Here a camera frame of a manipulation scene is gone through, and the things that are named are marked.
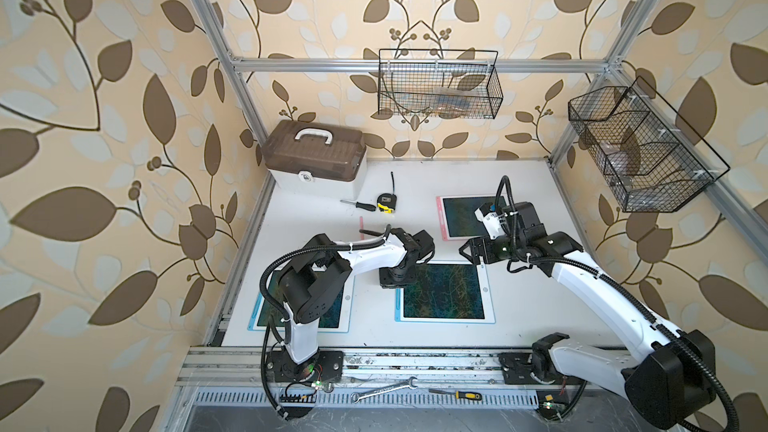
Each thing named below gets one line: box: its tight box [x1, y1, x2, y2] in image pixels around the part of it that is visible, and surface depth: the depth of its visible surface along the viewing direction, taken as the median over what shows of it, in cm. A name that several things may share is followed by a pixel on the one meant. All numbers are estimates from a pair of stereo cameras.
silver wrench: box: [351, 377, 418, 403], surface depth 72 cm
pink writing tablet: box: [436, 195, 507, 241], surface depth 107 cm
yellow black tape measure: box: [377, 171, 397, 214], surface depth 107 cm
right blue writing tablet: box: [394, 260, 496, 324], surface depth 88 cm
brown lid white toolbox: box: [262, 119, 368, 200], surface depth 101 cm
